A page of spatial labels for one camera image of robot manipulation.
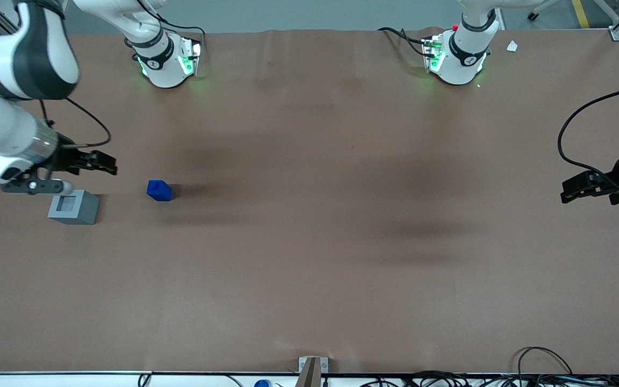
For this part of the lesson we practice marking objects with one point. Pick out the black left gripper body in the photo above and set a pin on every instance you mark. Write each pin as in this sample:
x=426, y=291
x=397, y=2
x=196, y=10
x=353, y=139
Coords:
x=617, y=177

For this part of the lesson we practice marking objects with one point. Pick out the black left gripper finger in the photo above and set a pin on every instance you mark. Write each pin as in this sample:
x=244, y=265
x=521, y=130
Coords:
x=575, y=195
x=578, y=179

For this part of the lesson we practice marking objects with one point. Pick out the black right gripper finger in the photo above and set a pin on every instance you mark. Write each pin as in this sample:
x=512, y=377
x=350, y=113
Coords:
x=105, y=168
x=105, y=158

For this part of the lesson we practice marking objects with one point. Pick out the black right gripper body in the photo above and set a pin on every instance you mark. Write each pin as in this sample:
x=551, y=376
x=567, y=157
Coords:
x=67, y=157

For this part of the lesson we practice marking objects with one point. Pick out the blue block part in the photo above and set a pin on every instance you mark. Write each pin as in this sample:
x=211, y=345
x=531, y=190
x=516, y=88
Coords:
x=159, y=191

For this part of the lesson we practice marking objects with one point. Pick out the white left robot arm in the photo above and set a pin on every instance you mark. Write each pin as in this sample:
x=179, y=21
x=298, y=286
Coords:
x=460, y=59

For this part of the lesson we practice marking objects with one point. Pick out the gray square base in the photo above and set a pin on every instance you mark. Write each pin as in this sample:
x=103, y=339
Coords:
x=76, y=208

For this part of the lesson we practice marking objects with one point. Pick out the white paper scrap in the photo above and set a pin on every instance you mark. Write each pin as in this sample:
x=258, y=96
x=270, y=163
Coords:
x=512, y=46

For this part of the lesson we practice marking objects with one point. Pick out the white chair leg with wheel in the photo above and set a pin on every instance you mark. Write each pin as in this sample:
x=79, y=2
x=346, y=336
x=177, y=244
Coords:
x=538, y=11

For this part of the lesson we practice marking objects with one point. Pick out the brown table cover sheet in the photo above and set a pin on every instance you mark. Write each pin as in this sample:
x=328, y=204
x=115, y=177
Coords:
x=309, y=242

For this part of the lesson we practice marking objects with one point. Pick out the blue round cap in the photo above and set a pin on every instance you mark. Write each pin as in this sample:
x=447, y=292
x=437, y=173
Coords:
x=261, y=384

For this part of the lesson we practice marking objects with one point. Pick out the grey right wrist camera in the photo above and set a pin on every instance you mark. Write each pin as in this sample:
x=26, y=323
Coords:
x=35, y=187

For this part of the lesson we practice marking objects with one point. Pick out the grey metal bracket plate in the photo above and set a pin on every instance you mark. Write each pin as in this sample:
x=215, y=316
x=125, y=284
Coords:
x=324, y=364

